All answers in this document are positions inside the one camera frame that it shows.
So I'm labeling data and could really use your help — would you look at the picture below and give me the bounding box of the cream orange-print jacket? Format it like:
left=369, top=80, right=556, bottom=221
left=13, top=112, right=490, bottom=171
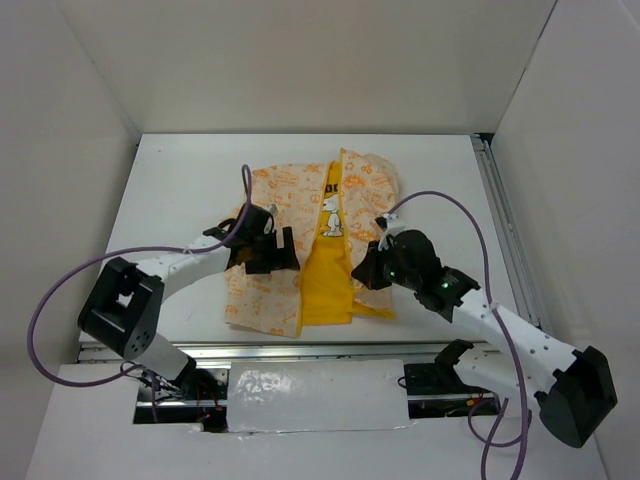
left=225, top=149, right=400, bottom=338

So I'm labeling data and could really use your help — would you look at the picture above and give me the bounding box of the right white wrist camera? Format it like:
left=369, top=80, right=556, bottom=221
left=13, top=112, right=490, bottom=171
left=375, top=212, right=405, bottom=251

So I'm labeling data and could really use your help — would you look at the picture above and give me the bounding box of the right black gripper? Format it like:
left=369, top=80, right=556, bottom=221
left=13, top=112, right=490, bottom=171
left=352, top=238, right=420, bottom=290

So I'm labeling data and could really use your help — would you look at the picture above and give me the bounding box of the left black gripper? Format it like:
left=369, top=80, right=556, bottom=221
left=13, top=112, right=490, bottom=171
left=245, top=226, right=300, bottom=275

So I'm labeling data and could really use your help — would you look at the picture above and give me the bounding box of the aluminium front rail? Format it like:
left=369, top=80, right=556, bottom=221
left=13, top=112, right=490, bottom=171
left=77, top=341, right=494, bottom=371

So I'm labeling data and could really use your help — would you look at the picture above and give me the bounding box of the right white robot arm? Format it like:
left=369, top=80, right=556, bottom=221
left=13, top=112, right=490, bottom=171
left=351, top=230, right=617, bottom=448

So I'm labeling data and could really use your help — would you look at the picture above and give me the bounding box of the white foil-taped panel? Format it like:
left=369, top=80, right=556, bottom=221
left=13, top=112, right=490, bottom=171
left=226, top=359, right=411, bottom=433

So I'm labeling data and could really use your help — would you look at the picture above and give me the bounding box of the aluminium side rail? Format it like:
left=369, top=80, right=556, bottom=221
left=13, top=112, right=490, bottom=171
left=470, top=133, right=554, bottom=334

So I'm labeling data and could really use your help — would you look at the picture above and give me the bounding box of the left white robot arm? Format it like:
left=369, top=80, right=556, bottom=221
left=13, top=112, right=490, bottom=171
left=78, top=204, right=300, bottom=399

